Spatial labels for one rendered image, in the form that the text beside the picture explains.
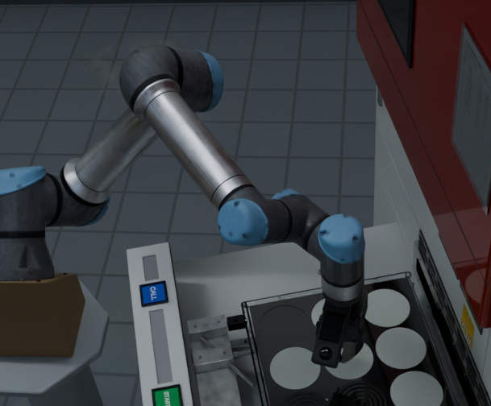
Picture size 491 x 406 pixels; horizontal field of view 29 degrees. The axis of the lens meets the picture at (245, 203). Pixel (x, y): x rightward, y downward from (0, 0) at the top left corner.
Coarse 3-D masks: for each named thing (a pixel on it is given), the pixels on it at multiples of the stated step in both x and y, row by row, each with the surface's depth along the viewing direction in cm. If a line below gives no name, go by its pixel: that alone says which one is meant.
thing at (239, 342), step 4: (236, 340) 202; (240, 340) 202; (244, 340) 202; (232, 344) 201; (236, 344) 201; (240, 344) 201; (244, 344) 201; (248, 344) 201; (256, 344) 201; (232, 348) 201; (236, 348) 201; (240, 348) 201; (244, 348) 201; (248, 348) 202; (232, 352) 202; (192, 356) 200; (192, 360) 201
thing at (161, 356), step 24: (144, 264) 204; (168, 264) 203; (168, 288) 199; (144, 312) 195; (168, 312) 195; (144, 336) 191; (168, 336) 190; (144, 360) 187; (168, 360) 187; (144, 384) 183; (168, 384) 182
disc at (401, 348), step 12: (384, 336) 193; (396, 336) 193; (408, 336) 193; (420, 336) 193; (384, 348) 191; (396, 348) 191; (408, 348) 191; (420, 348) 191; (384, 360) 189; (396, 360) 189; (408, 360) 189; (420, 360) 189
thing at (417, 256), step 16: (416, 240) 205; (416, 256) 206; (416, 272) 208; (432, 288) 196; (432, 304) 201; (432, 320) 201; (448, 320) 190; (448, 336) 190; (448, 352) 193; (464, 368) 182; (464, 384) 187; (464, 400) 186; (480, 400) 177
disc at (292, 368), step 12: (288, 348) 193; (300, 348) 193; (276, 360) 191; (288, 360) 191; (300, 360) 191; (276, 372) 189; (288, 372) 189; (300, 372) 189; (312, 372) 189; (288, 384) 187; (300, 384) 187
